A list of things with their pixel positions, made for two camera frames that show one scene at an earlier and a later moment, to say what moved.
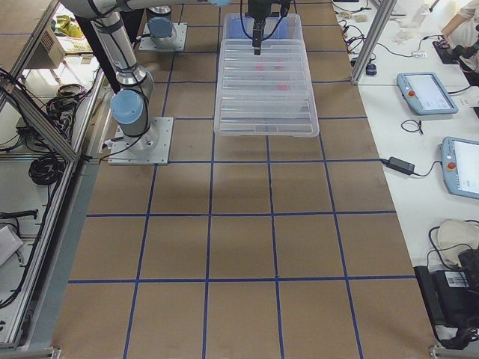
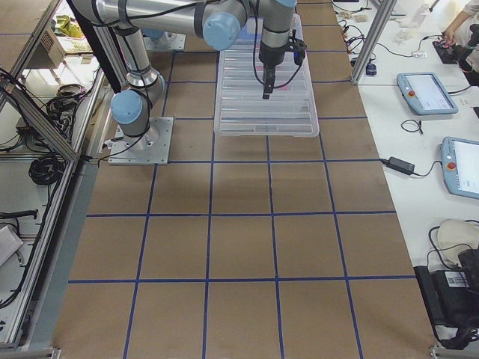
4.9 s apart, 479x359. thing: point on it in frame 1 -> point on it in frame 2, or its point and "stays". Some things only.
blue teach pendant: x=460 y=164 stays
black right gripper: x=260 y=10 -> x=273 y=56
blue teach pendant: x=426 y=94 stays
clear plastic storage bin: x=267 y=95 stays
